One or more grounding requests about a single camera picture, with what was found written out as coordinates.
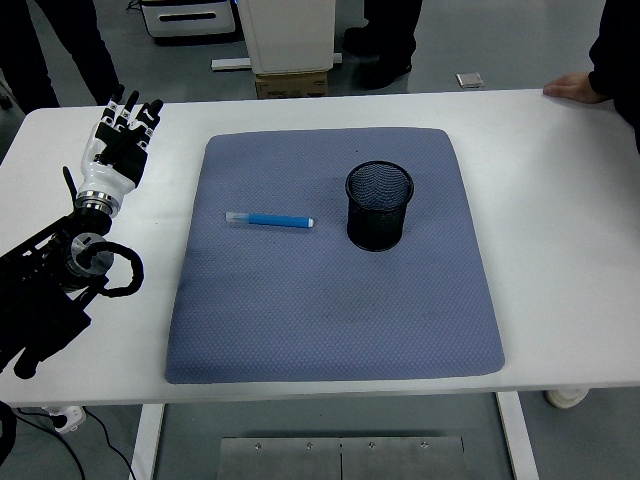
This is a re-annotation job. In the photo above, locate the grey metal plate with screws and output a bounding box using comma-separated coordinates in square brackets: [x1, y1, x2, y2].
[219, 436, 465, 480]

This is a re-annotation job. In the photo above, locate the white bar on floor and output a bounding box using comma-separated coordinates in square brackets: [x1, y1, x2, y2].
[210, 52, 345, 72]

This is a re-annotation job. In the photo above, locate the white table leg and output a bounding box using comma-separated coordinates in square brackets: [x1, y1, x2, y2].
[130, 403, 167, 480]
[495, 392, 541, 480]

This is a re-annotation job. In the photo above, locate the person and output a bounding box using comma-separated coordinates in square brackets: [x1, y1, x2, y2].
[0, 0, 124, 109]
[587, 0, 640, 162]
[342, 0, 424, 92]

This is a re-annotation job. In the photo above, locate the blue-grey textured mat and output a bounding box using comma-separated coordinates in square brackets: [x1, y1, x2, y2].
[163, 127, 506, 386]

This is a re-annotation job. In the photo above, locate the blue marker pen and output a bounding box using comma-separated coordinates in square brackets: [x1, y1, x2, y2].
[225, 210, 316, 232]

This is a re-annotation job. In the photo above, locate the cardboard box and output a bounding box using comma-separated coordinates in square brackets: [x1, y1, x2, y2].
[254, 69, 332, 100]

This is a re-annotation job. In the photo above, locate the black floor cable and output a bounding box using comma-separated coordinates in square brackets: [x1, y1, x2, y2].
[9, 407, 137, 480]

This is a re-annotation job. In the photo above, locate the white appliance with black slot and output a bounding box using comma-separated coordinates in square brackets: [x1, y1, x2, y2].
[139, 0, 240, 41]

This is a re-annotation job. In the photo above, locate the black mesh pen holder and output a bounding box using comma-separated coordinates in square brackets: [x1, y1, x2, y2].
[344, 160, 416, 253]

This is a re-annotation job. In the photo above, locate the person's white shoe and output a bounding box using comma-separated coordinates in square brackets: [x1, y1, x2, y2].
[544, 387, 592, 411]

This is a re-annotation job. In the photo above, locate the small grey square plate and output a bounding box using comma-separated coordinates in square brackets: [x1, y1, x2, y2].
[455, 71, 487, 91]

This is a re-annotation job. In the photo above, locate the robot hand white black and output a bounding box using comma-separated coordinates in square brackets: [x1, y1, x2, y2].
[77, 83, 165, 197]

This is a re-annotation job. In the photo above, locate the white pedestal cabinet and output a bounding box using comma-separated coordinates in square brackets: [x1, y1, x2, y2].
[238, 0, 338, 77]

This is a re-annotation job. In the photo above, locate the white power strip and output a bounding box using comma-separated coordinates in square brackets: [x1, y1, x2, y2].
[41, 405, 87, 435]

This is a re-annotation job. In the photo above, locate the person's hand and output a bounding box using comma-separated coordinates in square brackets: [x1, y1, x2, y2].
[542, 71, 609, 105]

